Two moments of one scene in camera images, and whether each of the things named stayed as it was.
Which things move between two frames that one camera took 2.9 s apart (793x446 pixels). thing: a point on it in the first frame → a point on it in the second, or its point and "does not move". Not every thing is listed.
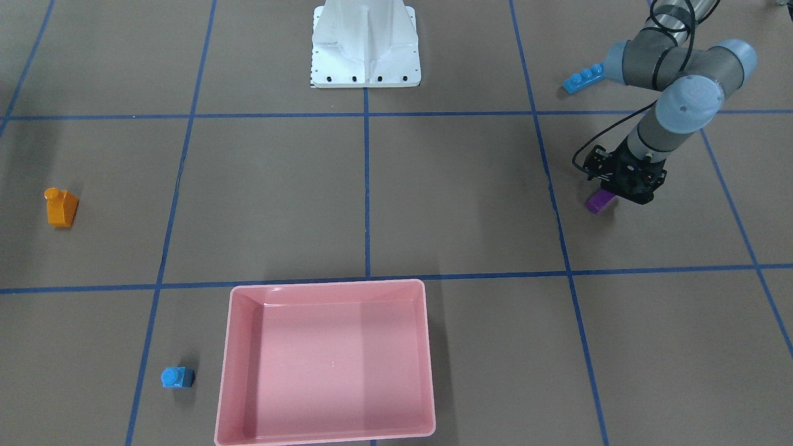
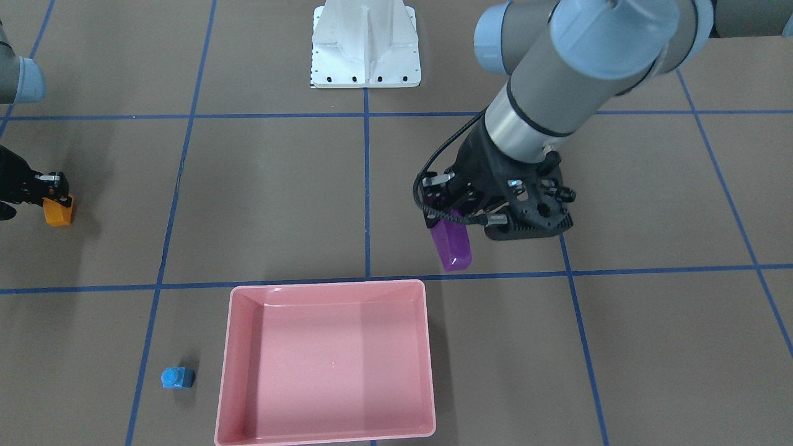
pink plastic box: [325, 361] does not move
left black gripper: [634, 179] → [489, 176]
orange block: [62, 206] does not move
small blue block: [177, 376] does not move
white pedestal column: [365, 44] does not move
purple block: [600, 199] → [453, 236]
